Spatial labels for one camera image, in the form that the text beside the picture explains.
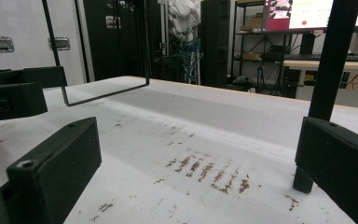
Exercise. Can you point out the light wooden desk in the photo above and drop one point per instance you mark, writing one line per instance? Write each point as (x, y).
(304, 65)

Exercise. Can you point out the black metal rack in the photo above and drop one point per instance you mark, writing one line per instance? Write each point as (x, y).
(245, 40)

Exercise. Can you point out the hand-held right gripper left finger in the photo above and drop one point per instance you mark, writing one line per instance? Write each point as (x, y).
(56, 161)

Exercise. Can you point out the computer monitor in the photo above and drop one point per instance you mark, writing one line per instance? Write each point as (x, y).
(307, 14)

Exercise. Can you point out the tall black case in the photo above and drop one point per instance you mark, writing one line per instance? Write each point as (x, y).
(215, 43)

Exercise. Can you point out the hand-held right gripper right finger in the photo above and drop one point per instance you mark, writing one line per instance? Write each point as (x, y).
(345, 161)

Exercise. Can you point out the black keyboard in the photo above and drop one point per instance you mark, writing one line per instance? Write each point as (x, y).
(304, 57)

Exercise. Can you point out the white road case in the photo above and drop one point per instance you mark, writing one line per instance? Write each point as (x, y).
(21, 25)

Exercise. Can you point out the white foam pile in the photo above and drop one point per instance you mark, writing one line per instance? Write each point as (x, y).
(183, 15)

